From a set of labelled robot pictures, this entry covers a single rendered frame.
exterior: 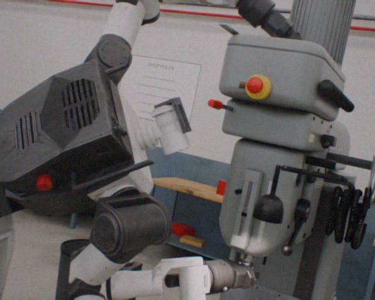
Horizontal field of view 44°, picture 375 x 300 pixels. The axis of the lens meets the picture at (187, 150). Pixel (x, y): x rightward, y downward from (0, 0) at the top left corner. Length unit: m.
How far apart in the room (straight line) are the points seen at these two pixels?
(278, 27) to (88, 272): 0.81
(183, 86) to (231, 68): 5.04
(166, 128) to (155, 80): 5.37
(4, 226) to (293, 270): 1.01
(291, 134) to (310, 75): 0.17
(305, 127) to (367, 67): 4.44
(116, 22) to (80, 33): 6.03
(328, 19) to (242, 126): 0.49
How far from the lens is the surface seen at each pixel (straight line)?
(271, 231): 1.31
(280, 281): 1.81
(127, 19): 1.31
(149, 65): 6.54
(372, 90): 5.60
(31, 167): 0.99
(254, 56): 1.19
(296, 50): 1.17
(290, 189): 1.30
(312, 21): 1.57
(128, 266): 1.62
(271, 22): 1.36
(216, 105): 1.17
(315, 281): 1.78
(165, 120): 1.10
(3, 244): 1.31
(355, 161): 1.62
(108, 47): 1.19
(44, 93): 1.05
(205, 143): 6.03
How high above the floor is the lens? 1.65
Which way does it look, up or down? 4 degrees down
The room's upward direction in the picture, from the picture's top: 11 degrees clockwise
